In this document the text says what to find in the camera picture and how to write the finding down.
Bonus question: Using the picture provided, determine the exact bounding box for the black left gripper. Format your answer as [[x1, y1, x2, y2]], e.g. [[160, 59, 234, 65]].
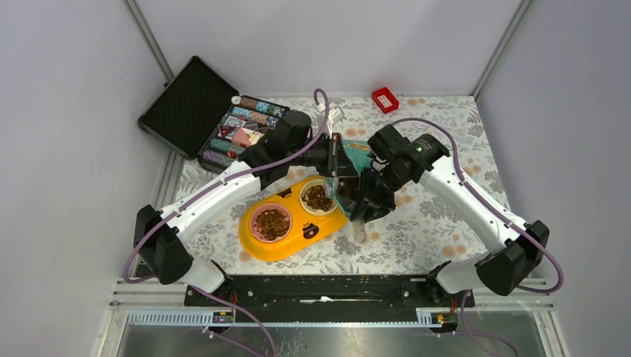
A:
[[288, 134, 362, 179]]

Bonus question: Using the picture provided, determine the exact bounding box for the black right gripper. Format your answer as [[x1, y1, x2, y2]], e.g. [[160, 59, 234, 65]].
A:
[[350, 164, 411, 225]]

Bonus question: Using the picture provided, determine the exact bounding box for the green dog food bag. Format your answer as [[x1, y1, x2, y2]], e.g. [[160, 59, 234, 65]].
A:
[[324, 138, 375, 219]]

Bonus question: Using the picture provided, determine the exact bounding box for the clear plastic scoop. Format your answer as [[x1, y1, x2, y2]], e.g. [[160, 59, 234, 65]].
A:
[[351, 219, 366, 244]]

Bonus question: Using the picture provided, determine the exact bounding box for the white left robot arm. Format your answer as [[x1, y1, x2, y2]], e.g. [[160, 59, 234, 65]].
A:
[[131, 111, 359, 306]]

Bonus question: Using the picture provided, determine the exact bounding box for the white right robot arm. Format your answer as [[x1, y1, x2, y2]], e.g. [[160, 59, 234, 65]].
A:
[[359, 124, 550, 306]]

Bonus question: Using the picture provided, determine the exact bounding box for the yellow double pet bowl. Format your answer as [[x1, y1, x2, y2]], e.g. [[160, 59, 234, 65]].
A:
[[238, 176, 347, 262]]

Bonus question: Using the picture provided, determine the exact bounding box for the small red box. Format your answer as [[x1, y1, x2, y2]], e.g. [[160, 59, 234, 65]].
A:
[[371, 87, 400, 114]]

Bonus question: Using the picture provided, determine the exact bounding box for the floral table mat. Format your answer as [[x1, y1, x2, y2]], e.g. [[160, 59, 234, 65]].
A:
[[188, 95, 507, 275]]

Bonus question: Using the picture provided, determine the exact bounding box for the black poker chip case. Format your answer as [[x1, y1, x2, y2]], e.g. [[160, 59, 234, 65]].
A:
[[137, 56, 289, 173]]

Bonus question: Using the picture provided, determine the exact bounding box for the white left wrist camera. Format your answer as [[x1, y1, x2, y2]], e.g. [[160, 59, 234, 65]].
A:
[[314, 103, 345, 137]]

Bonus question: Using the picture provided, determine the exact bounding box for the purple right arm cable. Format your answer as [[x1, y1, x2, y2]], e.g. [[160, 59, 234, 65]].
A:
[[389, 117, 566, 357]]

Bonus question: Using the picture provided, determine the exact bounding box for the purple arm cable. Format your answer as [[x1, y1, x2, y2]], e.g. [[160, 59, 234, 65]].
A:
[[122, 88, 331, 357], [389, 117, 566, 357]]

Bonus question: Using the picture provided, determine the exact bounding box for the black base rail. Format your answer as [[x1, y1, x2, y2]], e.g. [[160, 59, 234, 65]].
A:
[[212, 274, 475, 323]]

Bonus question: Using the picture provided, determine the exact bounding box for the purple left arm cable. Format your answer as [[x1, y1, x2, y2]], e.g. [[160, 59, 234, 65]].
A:
[[122, 88, 331, 357]]

